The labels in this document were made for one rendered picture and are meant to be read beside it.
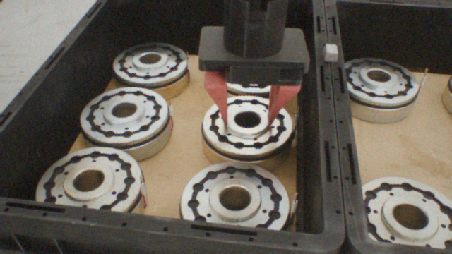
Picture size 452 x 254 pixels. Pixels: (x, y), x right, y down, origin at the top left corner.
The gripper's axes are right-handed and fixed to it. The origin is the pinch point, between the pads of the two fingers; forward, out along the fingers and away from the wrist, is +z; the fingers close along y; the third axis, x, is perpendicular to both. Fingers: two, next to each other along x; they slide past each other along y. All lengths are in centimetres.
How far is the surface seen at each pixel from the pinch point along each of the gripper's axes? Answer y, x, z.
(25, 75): 43, -33, 18
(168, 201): 8.1, 8.7, 4.4
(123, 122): 13.8, 0.7, 0.8
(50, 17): 46, -58, 17
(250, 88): -0.5, -6.6, 1.0
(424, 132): -21.8, -2.4, 3.9
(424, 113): -23.0, -6.1, 3.9
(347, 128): -8.0, 8.5, -5.8
